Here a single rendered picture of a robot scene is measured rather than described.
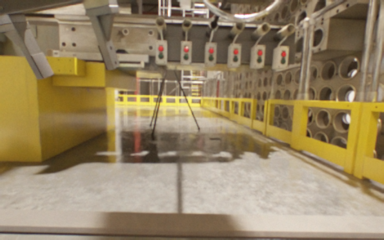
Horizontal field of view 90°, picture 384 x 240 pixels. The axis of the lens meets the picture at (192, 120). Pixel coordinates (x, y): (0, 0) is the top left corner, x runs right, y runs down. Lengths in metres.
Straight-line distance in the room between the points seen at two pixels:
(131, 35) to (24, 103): 0.79
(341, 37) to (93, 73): 2.19
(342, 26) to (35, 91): 2.52
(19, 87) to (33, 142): 0.31
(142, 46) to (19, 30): 1.18
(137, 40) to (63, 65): 0.55
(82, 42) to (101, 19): 1.33
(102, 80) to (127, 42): 0.40
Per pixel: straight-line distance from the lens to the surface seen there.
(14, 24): 0.43
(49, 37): 1.84
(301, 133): 1.72
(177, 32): 1.55
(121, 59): 1.48
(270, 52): 1.63
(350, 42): 2.51
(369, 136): 1.31
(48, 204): 0.90
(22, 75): 1.41
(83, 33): 1.70
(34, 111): 1.38
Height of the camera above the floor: 0.39
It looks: 7 degrees down
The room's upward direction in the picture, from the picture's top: 2 degrees clockwise
